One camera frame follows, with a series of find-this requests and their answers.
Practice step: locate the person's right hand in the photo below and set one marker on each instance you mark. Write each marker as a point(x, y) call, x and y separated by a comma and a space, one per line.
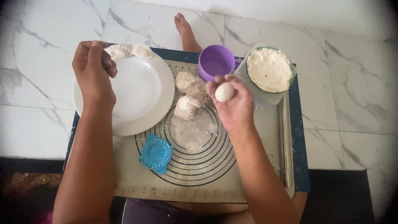
point(236, 109)

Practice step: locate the person's left hand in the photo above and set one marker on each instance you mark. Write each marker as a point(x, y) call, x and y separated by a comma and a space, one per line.
point(91, 81)

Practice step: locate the person's right fingers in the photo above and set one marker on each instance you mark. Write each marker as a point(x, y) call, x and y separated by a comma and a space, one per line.
point(238, 84)

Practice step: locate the person's left fingers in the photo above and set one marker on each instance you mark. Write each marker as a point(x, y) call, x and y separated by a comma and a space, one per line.
point(107, 62)

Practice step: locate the small white dough ball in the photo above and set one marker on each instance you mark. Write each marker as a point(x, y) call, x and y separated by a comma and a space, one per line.
point(224, 92)

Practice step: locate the crimped raw dumpling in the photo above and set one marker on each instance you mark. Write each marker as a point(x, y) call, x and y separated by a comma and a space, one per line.
point(143, 51)
point(119, 51)

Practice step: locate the purple plastic cup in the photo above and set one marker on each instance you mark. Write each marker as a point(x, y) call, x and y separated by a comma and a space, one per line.
point(215, 62)

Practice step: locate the clear plastic container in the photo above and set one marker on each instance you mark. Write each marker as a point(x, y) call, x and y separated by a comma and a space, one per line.
point(267, 99)

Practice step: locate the white flour heap in bowl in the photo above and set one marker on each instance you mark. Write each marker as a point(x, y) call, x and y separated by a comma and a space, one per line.
point(270, 70)

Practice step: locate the white round plate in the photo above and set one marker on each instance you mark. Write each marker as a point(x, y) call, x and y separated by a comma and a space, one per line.
point(140, 93)

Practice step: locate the large rough dough lump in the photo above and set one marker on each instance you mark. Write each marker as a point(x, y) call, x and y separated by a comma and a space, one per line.
point(190, 85)

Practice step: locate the green-rimmed glass bowl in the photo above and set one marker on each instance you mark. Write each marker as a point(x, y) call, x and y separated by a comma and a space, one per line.
point(292, 74)

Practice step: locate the smooth white dough lump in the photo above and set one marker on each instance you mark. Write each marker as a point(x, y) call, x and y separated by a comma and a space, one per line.
point(185, 108)

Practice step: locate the loose flour patch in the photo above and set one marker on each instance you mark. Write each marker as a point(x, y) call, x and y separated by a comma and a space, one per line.
point(192, 132)

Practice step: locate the person's foot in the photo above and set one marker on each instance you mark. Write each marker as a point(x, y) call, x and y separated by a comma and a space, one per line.
point(186, 32)

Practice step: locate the dark blue board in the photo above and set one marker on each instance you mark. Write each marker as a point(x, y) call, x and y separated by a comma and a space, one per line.
point(299, 149)

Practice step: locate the blue plastic dumpling press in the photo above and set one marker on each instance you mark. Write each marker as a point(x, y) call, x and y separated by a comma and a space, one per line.
point(155, 154)

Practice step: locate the beige ringed baking mat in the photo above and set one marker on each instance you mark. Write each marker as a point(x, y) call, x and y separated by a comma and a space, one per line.
point(199, 180)

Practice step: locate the person's thigh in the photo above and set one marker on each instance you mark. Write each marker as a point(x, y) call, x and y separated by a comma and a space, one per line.
point(217, 210)

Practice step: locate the person's dark shorts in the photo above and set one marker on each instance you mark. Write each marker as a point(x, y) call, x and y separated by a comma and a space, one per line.
point(149, 213)

